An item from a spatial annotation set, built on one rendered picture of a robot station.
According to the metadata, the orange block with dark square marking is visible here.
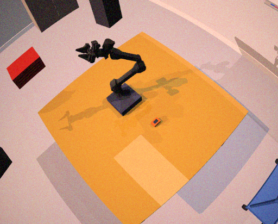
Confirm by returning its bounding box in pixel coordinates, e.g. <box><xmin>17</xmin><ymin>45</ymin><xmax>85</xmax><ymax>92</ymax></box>
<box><xmin>151</xmin><ymin>117</ymin><xmax>161</xmax><ymax>127</ymax></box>

